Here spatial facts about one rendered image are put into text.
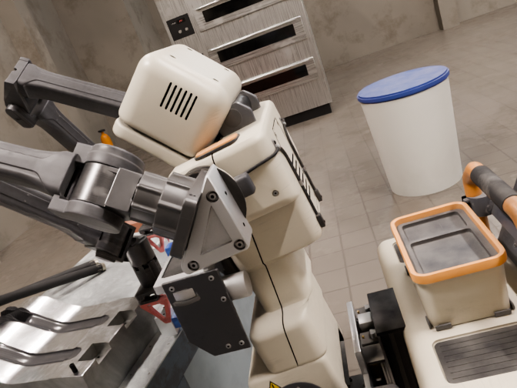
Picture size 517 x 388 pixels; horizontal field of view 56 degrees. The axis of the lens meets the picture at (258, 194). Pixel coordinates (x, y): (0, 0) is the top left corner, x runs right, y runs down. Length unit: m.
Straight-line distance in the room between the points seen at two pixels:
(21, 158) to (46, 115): 0.55
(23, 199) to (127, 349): 0.39
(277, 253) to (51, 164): 0.38
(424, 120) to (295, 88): 3.34
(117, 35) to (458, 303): 8.92
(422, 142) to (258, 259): 2.44
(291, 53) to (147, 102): 5.52
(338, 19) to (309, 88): 4.21
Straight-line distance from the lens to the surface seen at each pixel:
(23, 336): 1.30
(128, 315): 1.19
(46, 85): 1.17
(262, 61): 6.26
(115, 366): 1.11
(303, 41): 6.21
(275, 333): 0.88
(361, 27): 10.39
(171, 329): 1.17
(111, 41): 9.53
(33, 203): 0.98
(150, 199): 0.63
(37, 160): 0.72
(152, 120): 0.75
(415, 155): 3.21
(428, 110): 3.14
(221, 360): 1.44
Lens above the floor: 1.38
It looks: 19 degrees down
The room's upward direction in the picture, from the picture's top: 21 degrees counter-clockwise
